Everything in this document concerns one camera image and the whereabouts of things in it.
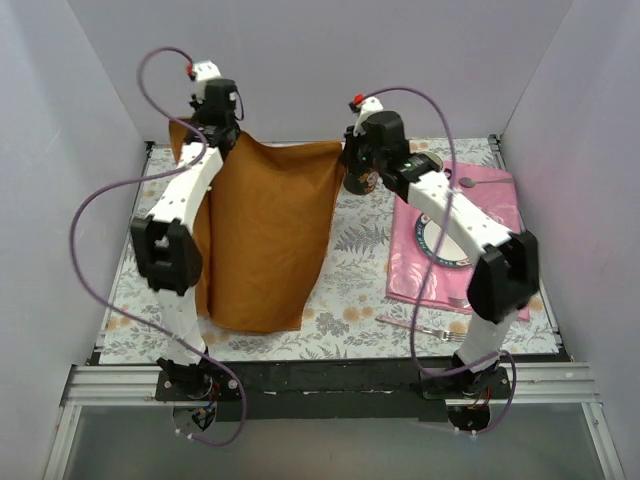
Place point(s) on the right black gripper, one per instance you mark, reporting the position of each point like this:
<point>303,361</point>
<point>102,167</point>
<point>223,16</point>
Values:
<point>348,154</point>

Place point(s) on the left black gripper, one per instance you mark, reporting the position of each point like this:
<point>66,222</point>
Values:
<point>217,135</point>

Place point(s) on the orange brown cloth napkin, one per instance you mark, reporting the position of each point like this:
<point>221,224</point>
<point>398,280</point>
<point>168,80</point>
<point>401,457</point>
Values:
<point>263,232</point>

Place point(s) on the pink handled fork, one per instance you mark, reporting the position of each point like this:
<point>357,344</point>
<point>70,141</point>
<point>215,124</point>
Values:
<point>443,335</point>

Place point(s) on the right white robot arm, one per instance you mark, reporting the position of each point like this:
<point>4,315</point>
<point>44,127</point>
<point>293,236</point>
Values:
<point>505,263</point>

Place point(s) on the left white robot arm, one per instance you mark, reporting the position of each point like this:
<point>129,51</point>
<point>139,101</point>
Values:
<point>165,250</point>

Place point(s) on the black red floral mug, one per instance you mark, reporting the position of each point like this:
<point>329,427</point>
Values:
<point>360,181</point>

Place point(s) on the cream enamel cup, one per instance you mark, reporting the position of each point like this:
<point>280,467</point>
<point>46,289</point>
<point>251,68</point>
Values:
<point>436,160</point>

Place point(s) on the silver spoon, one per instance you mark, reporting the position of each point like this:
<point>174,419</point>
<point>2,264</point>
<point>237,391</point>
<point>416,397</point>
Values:
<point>468,182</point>

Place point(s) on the white plate blue rim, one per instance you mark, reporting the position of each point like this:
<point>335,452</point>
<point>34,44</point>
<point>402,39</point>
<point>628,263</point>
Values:
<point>450,255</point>

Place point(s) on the pink floral placemat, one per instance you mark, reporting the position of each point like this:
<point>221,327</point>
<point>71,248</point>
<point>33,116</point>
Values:
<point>407,263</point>

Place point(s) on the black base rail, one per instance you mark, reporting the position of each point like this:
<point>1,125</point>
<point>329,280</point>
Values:
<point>313,389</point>

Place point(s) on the aluminium frame rail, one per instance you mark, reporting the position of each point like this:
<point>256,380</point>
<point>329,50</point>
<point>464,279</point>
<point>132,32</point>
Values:
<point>110,426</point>

